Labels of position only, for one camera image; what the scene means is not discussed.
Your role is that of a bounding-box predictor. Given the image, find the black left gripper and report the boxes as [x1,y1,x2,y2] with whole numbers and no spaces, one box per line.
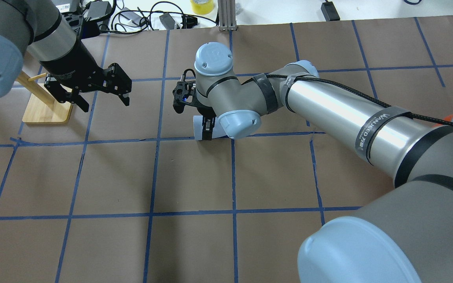
[39,41,133,112]

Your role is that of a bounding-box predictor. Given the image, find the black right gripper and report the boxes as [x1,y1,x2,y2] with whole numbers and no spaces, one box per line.
[172,77,216,140]

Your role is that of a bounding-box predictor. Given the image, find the light blue plastic cup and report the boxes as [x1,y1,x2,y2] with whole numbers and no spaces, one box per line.
[193,115,228,140]

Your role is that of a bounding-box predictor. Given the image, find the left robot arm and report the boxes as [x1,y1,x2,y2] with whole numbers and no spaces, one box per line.
[0,0,133,112]

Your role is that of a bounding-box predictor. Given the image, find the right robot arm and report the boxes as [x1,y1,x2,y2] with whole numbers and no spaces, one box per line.
[172,42,453,283]

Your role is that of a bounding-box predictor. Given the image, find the wooden cup stand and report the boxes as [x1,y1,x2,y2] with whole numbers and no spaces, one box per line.
[16,70,72,124]

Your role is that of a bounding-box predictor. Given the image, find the black power brick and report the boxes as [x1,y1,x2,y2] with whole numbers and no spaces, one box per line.
[83,0,113,37]

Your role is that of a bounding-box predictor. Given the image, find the yellow tape roll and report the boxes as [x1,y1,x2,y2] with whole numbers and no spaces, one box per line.
[190,0,215,15]

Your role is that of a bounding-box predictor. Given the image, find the black power adapter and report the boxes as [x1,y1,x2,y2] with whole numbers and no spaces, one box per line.
[320,0,341,22]

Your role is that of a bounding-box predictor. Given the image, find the black cable bundle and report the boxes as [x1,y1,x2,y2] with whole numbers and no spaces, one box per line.
[78,0,217,36]

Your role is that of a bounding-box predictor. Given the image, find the aluminium frame post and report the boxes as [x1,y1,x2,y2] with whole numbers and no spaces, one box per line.
[217,0,238,31]

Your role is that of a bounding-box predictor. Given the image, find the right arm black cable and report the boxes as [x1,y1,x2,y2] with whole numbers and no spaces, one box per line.
[242,74,453,135]

